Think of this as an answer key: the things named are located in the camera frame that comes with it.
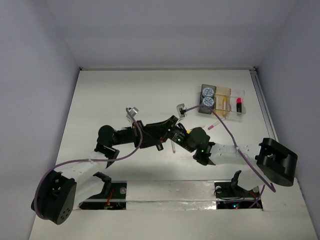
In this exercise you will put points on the clear plastic container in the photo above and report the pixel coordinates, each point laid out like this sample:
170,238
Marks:
233,115

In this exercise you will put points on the black green highlighter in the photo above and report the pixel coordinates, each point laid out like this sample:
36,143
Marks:
159,146

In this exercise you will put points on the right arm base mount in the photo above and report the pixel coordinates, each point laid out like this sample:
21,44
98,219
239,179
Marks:
232,197

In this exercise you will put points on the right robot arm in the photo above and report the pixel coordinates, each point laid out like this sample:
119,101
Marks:
268,164

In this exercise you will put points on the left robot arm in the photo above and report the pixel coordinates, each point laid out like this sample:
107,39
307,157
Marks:
57,191

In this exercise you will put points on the blue white round jar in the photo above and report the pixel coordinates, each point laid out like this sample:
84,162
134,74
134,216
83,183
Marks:
207,92

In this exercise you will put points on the black pink highlighter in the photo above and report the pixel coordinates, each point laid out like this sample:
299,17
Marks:
239,105

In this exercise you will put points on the dark grey container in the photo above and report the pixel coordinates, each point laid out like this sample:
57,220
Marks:
204,109

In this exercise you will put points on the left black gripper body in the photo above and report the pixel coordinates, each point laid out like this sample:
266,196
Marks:
137,134

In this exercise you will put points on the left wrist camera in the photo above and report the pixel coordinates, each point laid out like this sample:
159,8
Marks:
133,111

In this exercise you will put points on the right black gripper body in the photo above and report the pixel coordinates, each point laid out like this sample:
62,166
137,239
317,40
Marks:
179,137

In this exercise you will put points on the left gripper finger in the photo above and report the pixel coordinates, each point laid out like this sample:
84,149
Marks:
157,130
149,141

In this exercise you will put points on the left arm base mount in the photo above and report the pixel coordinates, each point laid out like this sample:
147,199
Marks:
111,197

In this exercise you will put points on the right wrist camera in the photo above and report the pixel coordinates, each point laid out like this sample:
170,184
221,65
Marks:
181,110

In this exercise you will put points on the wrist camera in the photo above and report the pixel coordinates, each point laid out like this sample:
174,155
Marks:
181,110
133,111

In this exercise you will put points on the purple white marker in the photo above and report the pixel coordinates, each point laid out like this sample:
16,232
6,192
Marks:
216,123

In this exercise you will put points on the pink white marker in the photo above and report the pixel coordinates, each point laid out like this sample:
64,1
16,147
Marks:
173,147

